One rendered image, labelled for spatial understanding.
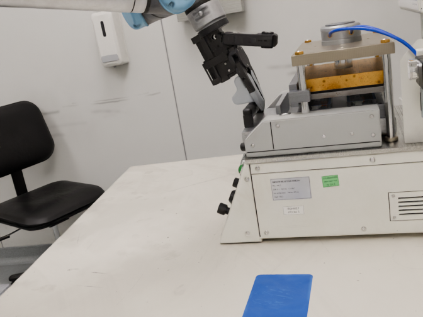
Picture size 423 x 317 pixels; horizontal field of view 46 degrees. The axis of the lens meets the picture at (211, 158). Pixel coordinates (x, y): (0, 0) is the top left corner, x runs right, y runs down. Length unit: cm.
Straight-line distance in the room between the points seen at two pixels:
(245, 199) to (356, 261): 24
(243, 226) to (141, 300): 26
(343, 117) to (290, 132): 10
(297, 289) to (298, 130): 29
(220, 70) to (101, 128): 169
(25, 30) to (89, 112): 52
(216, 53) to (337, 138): 33
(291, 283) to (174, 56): 180
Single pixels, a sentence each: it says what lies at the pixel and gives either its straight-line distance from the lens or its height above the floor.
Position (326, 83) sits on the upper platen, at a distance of 98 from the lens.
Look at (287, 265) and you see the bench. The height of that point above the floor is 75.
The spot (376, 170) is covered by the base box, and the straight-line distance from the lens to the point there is 96.
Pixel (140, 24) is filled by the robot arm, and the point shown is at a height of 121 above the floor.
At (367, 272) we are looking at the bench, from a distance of 90.
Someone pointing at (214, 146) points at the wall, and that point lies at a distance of 257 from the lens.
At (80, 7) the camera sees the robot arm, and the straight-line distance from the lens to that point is 90.
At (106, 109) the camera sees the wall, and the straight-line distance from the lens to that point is 267.
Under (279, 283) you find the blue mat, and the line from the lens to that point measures 89.
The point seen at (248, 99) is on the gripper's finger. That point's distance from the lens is 109.
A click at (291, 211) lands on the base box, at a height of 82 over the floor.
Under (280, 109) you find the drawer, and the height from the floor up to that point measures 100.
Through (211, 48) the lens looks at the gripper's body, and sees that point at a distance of 110.
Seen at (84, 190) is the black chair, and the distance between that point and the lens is 252.
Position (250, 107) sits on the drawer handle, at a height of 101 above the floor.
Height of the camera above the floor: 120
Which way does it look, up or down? 16 degrees down
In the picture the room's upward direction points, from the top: 10 degrees counter-clockwise
